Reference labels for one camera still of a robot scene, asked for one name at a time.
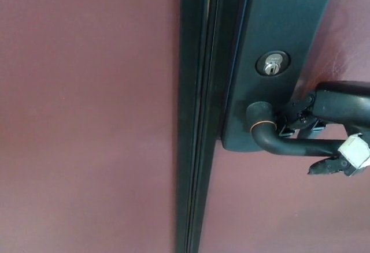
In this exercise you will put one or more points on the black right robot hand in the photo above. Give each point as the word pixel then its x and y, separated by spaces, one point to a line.
pixel 344 105

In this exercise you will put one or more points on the silver lock cylinder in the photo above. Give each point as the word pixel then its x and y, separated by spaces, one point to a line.
pixel 272 66

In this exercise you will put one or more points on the black lock plate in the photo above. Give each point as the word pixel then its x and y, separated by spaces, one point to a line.
pixel 274 19

